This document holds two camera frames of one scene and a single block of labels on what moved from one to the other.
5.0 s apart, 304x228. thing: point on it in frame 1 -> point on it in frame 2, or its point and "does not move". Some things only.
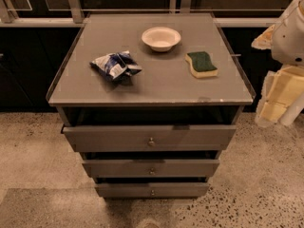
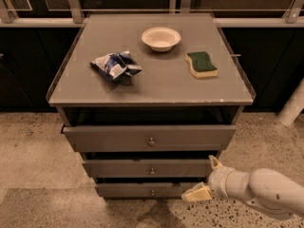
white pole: [291, 112] does not move
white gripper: [290, 40] -> [218, 180]
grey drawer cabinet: [149, 101] does not move
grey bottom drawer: [152, 190] does not move
